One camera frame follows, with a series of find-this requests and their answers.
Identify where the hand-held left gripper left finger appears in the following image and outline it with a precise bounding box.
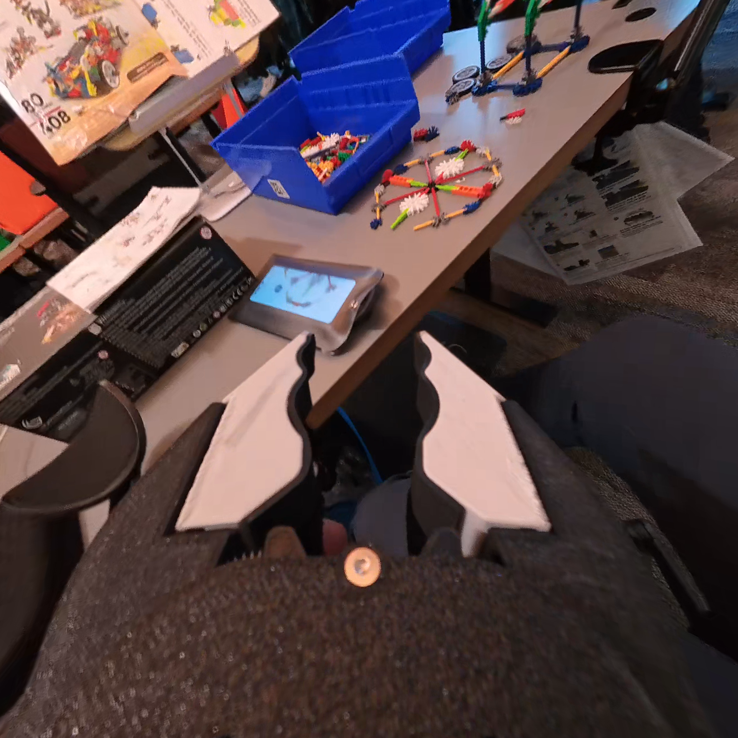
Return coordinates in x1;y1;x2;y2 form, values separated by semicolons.
175;331;324;554

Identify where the large printed instruction sheet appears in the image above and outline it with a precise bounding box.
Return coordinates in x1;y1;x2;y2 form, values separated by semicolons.
495;123;734;287

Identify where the colourful toy car model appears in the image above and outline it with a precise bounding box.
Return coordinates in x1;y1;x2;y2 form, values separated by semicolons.
445;0;592;106

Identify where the blue cable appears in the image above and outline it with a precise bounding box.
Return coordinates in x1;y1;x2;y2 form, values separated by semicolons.
337;406;384;485

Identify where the orange plastic tray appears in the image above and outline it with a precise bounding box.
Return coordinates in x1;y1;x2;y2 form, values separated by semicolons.
0;151;60;236

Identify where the blue bin with toy pieces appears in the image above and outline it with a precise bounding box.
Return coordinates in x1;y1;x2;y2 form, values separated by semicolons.
210;53;421;216

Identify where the grey chair seat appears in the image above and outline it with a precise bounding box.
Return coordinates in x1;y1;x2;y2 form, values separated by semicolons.
562;447;713;641

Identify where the pile of colourful toy pieces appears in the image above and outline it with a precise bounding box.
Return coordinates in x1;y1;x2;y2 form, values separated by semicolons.
299;130;371;184

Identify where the empty blue plastic bin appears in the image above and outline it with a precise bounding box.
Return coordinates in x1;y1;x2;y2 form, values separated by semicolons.
288;0;452;76

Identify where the orange plastic case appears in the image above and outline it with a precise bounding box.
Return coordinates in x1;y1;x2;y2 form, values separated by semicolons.
218;81;250;130

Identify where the colourful spoked wheel model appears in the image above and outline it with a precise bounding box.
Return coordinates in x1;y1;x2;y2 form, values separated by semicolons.
371;141;504;231

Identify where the black round pad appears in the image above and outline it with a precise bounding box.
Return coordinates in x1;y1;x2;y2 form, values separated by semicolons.
0;379;147;515

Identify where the black box with picture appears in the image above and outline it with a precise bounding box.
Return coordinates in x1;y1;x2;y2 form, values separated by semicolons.
0;288;145;430

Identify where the black box with white print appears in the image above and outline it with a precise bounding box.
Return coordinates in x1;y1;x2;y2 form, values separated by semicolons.
89;217;258;399

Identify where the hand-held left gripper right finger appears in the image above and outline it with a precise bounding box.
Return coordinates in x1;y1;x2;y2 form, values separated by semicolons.
409;330;552;558

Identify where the white instruction sheet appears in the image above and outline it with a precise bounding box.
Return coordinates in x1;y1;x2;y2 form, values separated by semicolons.
46;186;203;313

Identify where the toy box with car picture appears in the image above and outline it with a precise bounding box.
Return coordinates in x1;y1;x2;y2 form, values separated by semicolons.
0;0;281;167

